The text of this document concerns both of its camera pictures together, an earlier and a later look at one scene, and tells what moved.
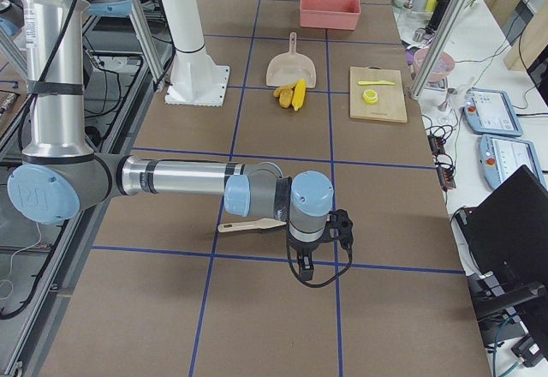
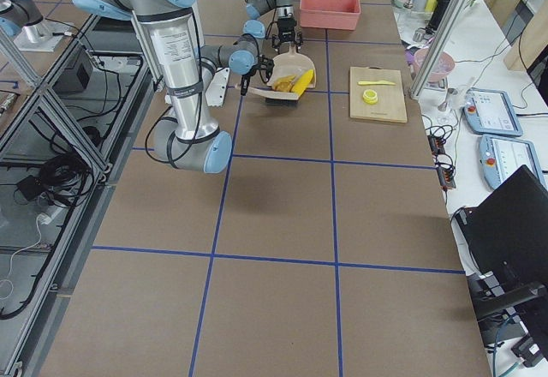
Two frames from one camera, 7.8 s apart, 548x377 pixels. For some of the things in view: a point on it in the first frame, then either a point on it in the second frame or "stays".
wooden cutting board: (377, 93) stays
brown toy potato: (285, 97) → (282, 86)
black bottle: (443, 1) stays
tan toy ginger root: (285, 92) → (287, 79)
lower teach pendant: (501, 157) stays
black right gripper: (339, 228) → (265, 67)
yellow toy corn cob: (299, 93) → (300, 84)
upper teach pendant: (491, 111) stays
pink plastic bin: (329, 8) stays
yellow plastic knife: (378, 82) stays
